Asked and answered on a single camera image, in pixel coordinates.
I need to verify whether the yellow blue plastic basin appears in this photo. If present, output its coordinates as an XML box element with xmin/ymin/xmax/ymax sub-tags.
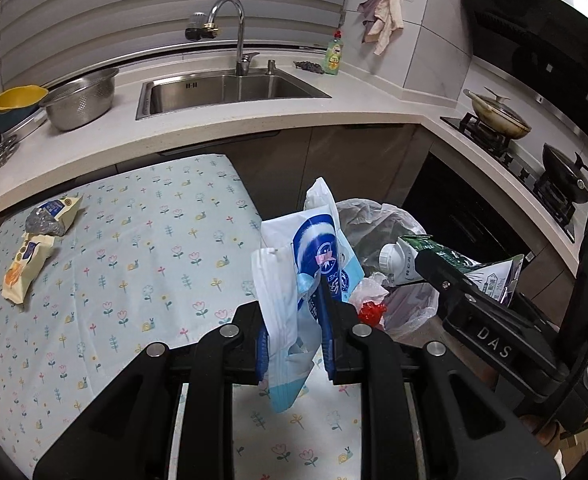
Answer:
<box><xmin>0</xmin><ymin>85</ymin><xmax>49</xmax><ymax>133</ymax></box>

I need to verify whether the red plastic bag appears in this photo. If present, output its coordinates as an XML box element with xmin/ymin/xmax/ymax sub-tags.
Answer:
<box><xmin>356</xmin><ymin>301</ymin><xmax>387</xmax><ymax>330</ymax></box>

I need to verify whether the stainless steel sink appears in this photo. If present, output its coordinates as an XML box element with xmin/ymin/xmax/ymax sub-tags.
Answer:
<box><xmin>135</xmin><ymin>67</ymin><xmax>332</xmax><ymax>122</ymax></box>

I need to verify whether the beige hanging cloth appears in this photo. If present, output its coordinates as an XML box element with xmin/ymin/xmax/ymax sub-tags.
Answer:
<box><xmin>364</xmin><ymin>0</ymin><xmax>405</xmax><ymax>57</ymax></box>

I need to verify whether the blue white plastic packet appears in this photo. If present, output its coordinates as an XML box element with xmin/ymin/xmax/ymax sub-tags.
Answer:
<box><xmin>250</xmin><ymin>177</ymin><xmax>366</xmax><ymax>413</ymax></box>

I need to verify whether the black wok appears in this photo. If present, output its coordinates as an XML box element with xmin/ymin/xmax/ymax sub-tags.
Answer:
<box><xmin>541</xmin><ymin>142</ymin><xmax>588</xmax><ymax>204</ymax></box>

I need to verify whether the beige frying pan with lid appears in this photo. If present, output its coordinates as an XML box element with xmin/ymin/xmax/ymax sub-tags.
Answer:
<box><xmin>463</xmin><ymin>86</ymin><xmax>532</xmax><ymax>141</ymax></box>

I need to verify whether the yellow snack packet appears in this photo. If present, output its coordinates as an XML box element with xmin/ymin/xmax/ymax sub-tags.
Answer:
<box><xmin>1</xmin><ymin>232</ymin><xmax>56</xmax><ymax>306</ymax></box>

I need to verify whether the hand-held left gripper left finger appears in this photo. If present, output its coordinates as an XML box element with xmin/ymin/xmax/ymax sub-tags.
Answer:
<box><xmin>34</xmin><ymin>302</ymin><xmax>270</xmax><ymax>480</ymax></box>

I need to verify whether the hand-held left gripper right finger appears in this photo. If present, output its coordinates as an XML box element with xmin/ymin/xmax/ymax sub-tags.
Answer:
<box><xmin>308</xmin><ymin>280</ymin><xmax>560</xmax><ymax>480</ymax></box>

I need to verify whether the black built-in oven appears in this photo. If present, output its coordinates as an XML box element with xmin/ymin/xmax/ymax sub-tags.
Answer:
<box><xmin>401</xmin><ymin>152</ymin><xmax>535</xmax><ymax>261</ymax></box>

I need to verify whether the trash bin with clear liner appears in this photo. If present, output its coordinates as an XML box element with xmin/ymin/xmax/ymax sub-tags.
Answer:
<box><xmin>334</xmin><ymin>199</ymin><xmax>442</xmax><ymax>341</ymax></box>

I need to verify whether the green dish soap bottle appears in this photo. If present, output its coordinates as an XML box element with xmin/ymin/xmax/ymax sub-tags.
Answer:
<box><xmin>323</xmin><ymin>30</ymin><xmax>347</xmax><ymax>76</ymax></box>

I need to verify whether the black gas stove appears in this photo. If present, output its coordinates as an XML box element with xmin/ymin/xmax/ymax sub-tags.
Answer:
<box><xmin>440</xmin><ymin>112</ymin><xmax>577</xmax><ymax>243</ymax></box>

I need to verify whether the chrome kitchen faucet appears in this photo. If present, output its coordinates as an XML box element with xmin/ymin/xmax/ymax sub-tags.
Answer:
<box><xmin>184</xmin><ymin>0</ymin><xmax>261</xmax><ymax>77</ymax></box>

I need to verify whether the white wrapper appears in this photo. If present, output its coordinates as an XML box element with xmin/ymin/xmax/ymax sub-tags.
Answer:
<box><xmin>349</xmin><ymin>277</ymin><xmax>390</xmax><ymax>306</ymax></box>

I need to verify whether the green milk carton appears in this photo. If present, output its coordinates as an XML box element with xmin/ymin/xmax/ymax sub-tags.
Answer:
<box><xmin>378</xmin><ymin>234</ymin><xmax>525</xmax><ymax>308</ymax></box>

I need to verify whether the white kitchen counter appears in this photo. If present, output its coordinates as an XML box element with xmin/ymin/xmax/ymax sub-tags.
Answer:
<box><xmin>0</xmin><ymin>55</ymin><xmax>588</xmax><ymax>281</ymax></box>

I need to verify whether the black range hood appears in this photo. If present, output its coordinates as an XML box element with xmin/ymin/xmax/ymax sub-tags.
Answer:
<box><xmin>461</xmin><ymin>0</ymin><xmax>588</xmax><ymax>156</ymax></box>

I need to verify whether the floral printed tablecloth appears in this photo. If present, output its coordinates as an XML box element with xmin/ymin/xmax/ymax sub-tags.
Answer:
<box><xmin>0</xmin><ymin>154</ymin><xmax>365</xmax><ymax>480</ymax></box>

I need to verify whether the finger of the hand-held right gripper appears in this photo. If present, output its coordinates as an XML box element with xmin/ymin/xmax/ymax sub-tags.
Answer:
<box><xmin>415</xmin><ymin>249</ymin><xmax>520</xmax><ymax>361</ymax></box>

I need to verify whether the silver foil snack packet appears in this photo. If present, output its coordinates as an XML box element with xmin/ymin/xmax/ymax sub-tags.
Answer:
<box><xmin>25</xmin><ymin>194</ymin><xmax>84</xmax><ymax>237</ymax></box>

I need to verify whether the grey window blind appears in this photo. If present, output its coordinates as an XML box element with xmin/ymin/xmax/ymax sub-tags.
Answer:
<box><xmin>0</xmin><ymin>0</ymin><xmax>355</xmax><ymax>88</ymax></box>

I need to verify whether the steel colander bowl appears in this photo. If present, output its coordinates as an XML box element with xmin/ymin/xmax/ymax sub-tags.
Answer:
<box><xmin>39</xmin><ymin>67</ymin><xmax>120</xmax><ymax>132</ymax></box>

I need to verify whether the purple hanging cloth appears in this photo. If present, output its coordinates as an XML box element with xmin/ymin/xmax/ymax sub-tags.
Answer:
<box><xmin>357</xmin><ymin>0</ymin><xmax>390</xmax><ymax>36</ymax></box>

